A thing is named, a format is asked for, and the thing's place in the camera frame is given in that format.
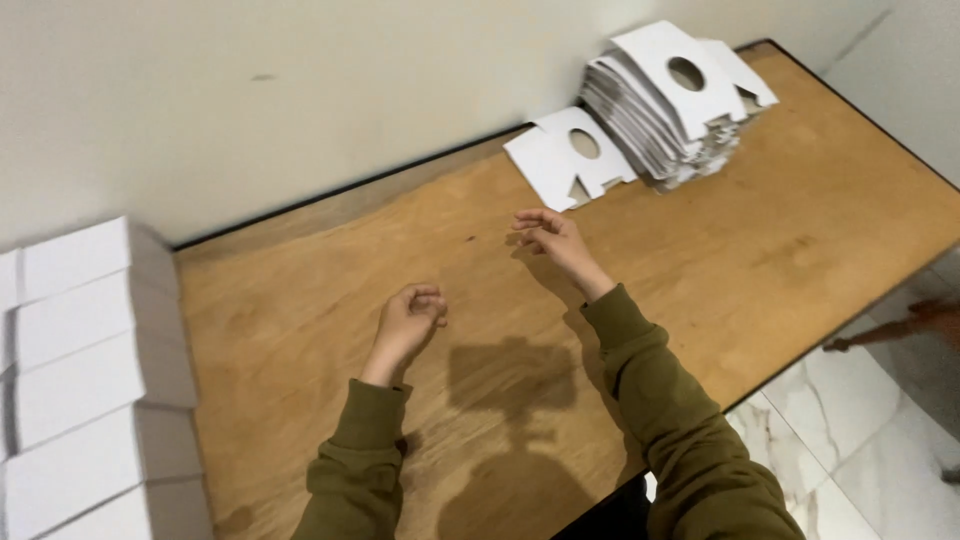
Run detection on person's right hand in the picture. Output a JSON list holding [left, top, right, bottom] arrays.
[[511, 207, 618, 303]]

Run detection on single flat white box cutout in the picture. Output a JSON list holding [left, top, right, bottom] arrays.
[[502, 105, 639, 213]]

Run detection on stack of flat white cardboard blanks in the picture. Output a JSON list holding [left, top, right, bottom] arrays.
[[578, 19, 780, 195]]

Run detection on person's black trousers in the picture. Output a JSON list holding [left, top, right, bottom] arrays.
[[553, 472, 652, 540]]

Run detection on stack of folded white boxes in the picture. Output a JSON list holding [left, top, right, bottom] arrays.
[[0, 216, 215, 540]]

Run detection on person's left hand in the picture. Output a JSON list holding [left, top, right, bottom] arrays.
[[360, 282, 450, 389]]

